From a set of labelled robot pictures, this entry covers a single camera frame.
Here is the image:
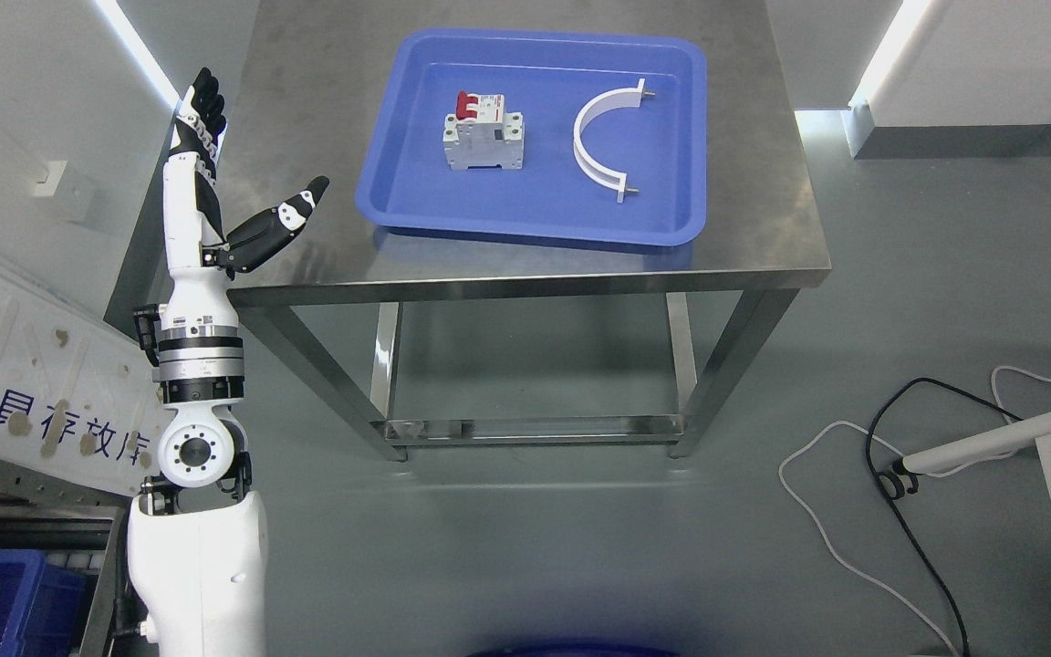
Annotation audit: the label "white circuit breaker red switches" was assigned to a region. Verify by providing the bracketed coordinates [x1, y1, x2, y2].
[442, 90, 526, 171]

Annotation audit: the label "blue plastic tray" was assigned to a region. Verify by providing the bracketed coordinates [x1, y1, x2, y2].
[355, 28, 708, 248]

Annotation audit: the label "white pole stand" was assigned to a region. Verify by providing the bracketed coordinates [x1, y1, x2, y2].
[885, 412, 1051, 494]

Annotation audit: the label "white curved bracket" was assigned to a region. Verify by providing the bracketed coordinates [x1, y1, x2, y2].
[570, 78, 655, 204]

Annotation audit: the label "stainless steel table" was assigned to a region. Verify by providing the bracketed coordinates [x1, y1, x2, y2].
[218, 1, 831, 461]

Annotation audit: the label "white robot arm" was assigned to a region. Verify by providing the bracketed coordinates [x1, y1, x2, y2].
[125, 69, 329, 656]

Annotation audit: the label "blue storage bin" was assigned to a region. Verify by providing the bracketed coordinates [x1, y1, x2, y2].
[0, 549, 88, 656]

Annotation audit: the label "white cable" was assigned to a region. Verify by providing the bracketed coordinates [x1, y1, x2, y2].
[778, 366, 1051, 657]

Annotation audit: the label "white sign board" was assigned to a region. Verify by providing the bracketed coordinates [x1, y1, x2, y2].
[0, 259, 172, 496]

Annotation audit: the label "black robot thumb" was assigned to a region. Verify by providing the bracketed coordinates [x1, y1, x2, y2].
[217, 176, 330, 275]

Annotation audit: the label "black cable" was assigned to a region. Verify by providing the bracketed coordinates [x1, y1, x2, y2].
[865, 377, 1051, 657]

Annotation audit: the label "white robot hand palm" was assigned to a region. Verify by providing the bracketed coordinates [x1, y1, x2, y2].
[163, 153, 225, 275]

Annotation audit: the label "black robot fingers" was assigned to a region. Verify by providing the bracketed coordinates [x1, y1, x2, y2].
[170, 68, 228, 183]

